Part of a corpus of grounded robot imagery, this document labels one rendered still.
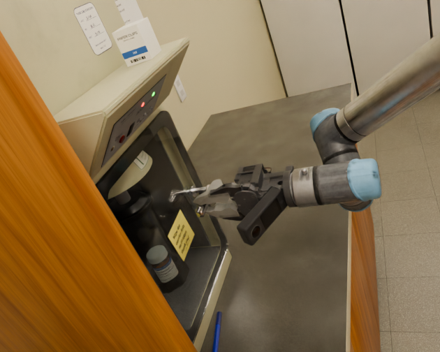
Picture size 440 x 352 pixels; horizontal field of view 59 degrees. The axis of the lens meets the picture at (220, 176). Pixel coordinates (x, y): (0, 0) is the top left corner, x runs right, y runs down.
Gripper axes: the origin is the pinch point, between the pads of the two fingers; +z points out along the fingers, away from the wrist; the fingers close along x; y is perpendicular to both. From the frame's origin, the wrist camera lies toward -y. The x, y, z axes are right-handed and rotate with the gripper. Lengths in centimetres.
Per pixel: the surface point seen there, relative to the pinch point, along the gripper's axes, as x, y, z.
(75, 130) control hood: 32.1, -17.5, -1.0
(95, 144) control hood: 29.7, -17.8, -2.8
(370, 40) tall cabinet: -95, 281, -34
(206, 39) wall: -14, 151, 47
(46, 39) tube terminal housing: 41.7, -5.9, 4.9
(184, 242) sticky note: -3.5, -6.4, 3.5
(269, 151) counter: -33, 62, 4
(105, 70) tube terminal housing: 32.3, 2.3, 4.8
